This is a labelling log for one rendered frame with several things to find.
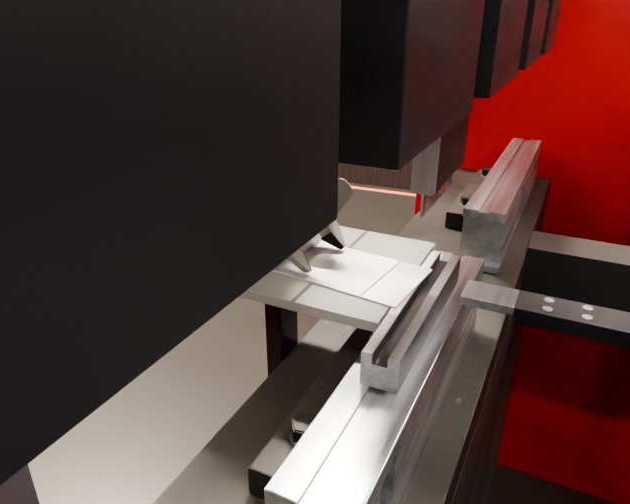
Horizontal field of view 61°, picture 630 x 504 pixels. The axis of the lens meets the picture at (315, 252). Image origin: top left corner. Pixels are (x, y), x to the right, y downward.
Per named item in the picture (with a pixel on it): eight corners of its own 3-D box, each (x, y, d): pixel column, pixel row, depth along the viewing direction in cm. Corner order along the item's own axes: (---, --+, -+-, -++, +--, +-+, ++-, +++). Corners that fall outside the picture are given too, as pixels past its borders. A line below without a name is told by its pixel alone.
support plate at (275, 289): (233, 213, 69) (233, 206, 69) (434, 251, 59) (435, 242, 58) (133, 269, 55) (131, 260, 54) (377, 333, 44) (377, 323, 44)
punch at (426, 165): (439, 183, 51) (450, 79, 47) (460, 185, 51) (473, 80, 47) (408, 216, 43) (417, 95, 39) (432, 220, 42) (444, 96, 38)
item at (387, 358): (429, 276, 58) (432, 250, 56) (457, 282, 57) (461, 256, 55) (359, 383, 41) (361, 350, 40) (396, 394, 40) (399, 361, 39)
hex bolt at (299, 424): (299, 421, 47) (299, 407, 46) (328, 431, 46) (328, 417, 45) (283, 442, 45) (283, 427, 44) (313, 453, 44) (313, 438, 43)
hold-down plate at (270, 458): (377, 318, 68) (378, 297, 67) (419, 328, 66) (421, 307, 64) (247, 494, 43) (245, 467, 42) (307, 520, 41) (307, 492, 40)
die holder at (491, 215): (506, 179, 122) (513, 137, 118) (534, 182, 119) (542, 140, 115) (455, 267, 81) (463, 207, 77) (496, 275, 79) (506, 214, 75)
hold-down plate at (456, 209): (477, 181, 120) (479, 168, 119) (502, 185, 118) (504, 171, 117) (444, 227, 96) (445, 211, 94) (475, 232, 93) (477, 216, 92)
